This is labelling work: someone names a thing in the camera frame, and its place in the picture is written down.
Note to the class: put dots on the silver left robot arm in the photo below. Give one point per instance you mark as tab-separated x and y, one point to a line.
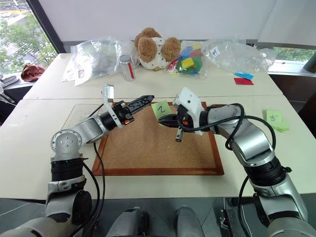
81	130

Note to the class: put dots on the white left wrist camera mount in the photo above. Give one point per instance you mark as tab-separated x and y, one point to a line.
108	92

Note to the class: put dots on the cork board with wooden frame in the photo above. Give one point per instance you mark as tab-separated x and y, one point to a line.
148	148

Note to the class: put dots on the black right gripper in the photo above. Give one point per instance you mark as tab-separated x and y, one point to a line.
183	118

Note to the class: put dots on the blue paper sheet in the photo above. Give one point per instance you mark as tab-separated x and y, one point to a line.
244	75

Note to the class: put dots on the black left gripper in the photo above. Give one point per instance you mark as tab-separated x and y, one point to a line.
123	113

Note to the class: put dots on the grey padded object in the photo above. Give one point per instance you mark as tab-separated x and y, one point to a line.
8	80

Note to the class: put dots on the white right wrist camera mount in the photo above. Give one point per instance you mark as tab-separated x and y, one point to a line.
190	100

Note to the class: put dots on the black metal bracket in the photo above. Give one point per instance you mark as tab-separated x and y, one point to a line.
224	219

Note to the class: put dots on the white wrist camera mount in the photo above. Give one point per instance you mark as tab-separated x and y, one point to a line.
108	92
190	100

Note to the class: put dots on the red paper sheet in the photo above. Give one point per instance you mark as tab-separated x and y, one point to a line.
243	81

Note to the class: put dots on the stack of green sticky notes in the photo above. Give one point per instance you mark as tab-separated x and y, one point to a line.
276	121

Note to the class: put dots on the brown white plush bear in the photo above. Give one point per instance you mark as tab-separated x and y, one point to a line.
153	49

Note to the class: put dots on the bag of coloured foam blocks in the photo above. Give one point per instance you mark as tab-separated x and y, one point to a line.
190	61

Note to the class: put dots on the clear plastic bag with label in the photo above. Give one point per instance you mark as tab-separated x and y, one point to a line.
96	59

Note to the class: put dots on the red-brown cloth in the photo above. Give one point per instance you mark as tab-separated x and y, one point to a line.
32	71

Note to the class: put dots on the small silver cylindrical connector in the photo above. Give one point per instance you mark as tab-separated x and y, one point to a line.
179	135

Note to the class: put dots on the glass jar with silver lid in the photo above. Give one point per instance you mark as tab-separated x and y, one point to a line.
127	69

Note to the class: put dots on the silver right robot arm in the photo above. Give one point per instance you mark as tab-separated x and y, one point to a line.
251	138

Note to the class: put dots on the dark green round object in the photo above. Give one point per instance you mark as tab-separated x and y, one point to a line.
311	63

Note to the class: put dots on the crumpled clear bag, blue mark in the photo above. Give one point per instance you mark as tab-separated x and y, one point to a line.
237	54

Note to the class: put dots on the dark grey rounded shape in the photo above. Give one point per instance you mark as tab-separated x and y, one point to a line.
128	222
188	222

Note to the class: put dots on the green sticky note with character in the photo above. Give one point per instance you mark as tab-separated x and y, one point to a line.
161	108

